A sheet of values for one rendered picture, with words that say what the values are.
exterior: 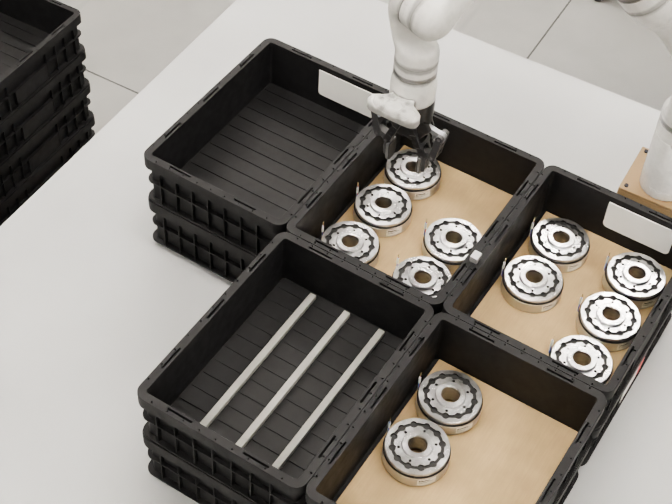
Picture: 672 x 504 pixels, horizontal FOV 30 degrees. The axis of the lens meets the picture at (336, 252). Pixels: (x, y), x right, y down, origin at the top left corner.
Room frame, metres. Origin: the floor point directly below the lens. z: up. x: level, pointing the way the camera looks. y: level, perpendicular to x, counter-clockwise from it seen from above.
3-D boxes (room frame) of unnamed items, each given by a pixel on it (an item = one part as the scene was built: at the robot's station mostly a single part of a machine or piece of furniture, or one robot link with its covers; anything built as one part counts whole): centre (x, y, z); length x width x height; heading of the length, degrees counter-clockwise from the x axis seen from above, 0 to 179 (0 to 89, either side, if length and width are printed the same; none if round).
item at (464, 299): (1.35, -0.40, 0.87); 0.40 x 0.30 x 0.11; 151
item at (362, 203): (1.53, -0.08, 0.86); 0.10 x 0.10 x 0.01
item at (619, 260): (1.41, -0.52, 0.86); 0.10 x 0.10 x 0.01
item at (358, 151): (1.49, -0.14, 0.92); 0.40 x 0.30 x 0.02; 151
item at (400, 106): (1.50, -0.10, 1.17); 0.11 x 0.09 x 0.06; 150
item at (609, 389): (1.35, -0.40, 0.92); 0.40 x 0.30 x 0.02; 151
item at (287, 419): (1.15, 0.06, 0.87); 0.40 x 0.30 x 0.11; 151
